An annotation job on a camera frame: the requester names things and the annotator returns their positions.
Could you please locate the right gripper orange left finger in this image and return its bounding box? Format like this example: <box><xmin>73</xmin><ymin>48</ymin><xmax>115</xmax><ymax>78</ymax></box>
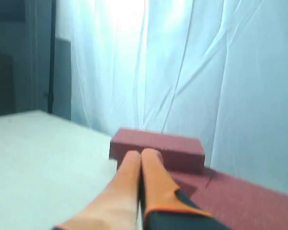
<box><xmin>54</xmin><ymin>150</ymin><xmax>141</xmax><ymax>230</ymax></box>

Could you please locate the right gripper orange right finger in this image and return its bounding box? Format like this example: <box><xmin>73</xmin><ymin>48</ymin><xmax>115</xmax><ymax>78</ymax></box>
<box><xmin>141</xmin><ymin>149</ymin><xmax>215</xmax><ymax>230</ymax></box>

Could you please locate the red brick moved into row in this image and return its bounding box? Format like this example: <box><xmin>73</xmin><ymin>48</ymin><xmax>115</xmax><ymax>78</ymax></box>
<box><xmin>109</xmin><ymin>128</ymin><xmax>205</xmax><ymax>173</ymax></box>

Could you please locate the red brick back row flat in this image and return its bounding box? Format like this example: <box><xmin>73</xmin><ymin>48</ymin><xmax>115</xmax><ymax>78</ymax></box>
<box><xmin>170</xmin><ymin>169</ymin><xmax>288</xmax><ymax>230</ymax></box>

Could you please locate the white backdrop curtain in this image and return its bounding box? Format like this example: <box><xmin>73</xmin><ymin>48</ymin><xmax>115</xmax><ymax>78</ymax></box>
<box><xmin>56</xmin><ymin>0</ymin><xmax>288</xmax><ymax>193</ymax></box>

